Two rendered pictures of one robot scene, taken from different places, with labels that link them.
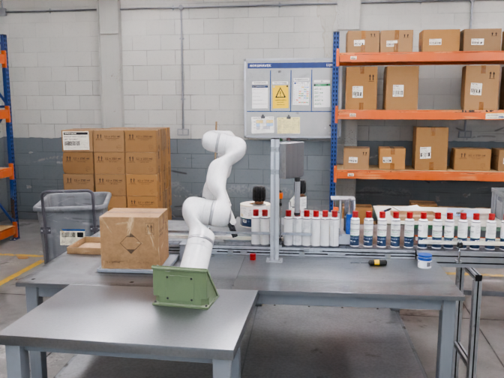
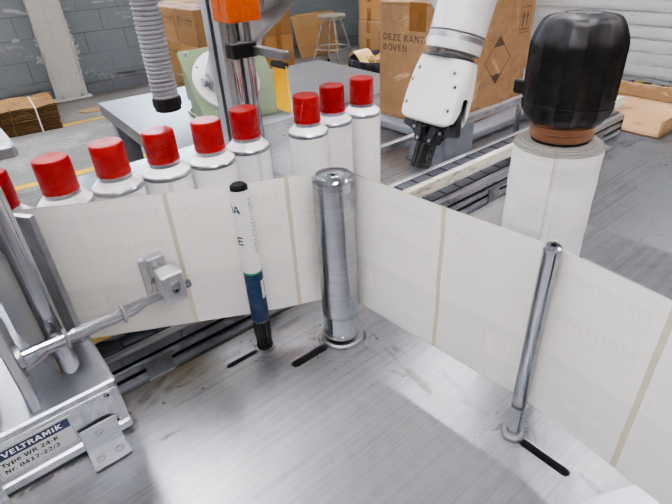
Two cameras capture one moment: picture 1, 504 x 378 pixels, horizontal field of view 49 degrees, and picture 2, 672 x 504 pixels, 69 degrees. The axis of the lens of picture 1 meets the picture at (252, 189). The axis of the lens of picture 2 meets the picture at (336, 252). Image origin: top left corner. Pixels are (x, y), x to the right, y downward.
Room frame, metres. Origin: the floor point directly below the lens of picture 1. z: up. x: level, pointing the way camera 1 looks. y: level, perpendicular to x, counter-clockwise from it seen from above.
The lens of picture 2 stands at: (3.57, -0.53, 1.24)
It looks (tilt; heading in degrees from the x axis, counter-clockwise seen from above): 32 degrees down; 137
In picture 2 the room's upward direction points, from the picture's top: 3 degrees counter-clockwise
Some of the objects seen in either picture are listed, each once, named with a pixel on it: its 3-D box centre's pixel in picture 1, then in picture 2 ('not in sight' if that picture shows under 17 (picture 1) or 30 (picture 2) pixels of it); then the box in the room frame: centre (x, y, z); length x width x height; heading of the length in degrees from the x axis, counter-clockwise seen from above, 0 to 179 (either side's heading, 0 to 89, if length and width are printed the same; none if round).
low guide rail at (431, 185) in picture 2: (219, 237); (474, 165); (3.17, 0.19, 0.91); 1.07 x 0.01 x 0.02; 85
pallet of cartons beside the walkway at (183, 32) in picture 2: not in sight; (219, 58); (-0.37, 1.93, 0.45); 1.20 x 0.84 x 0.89; 173
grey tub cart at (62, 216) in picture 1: (76, 232); not in sight; (5.10, 1.66, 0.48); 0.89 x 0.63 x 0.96; 10
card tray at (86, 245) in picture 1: (100, 245); (631, 105); (3.20, 0.90, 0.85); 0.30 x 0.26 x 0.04; 85
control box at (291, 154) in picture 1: (287, 159); not in sight; (3.01, -0.19, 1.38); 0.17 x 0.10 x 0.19; 140
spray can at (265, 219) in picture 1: (265, 227); (335, 159); (3.10, -0.07, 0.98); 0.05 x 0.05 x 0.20
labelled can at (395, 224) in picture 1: (395, 229); not in sight; (3.03, -0.80, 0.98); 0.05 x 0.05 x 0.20
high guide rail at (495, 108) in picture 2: (217, 232); (442, 128); (3.09, 0.20, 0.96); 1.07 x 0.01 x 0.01; 85
